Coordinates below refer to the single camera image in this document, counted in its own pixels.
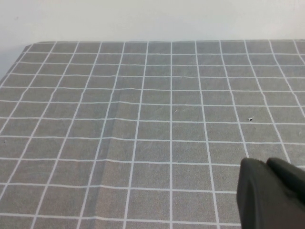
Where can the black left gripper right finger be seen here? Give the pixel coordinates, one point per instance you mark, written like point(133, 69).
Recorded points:
point(293, 179)

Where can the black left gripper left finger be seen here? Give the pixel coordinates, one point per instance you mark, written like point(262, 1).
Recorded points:
point(257, 198)

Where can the small dark debris speck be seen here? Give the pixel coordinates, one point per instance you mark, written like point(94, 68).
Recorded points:
point(250, 118)

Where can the grey white-checked tablecloth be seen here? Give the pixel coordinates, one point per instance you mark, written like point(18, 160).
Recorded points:
point(119, 143)

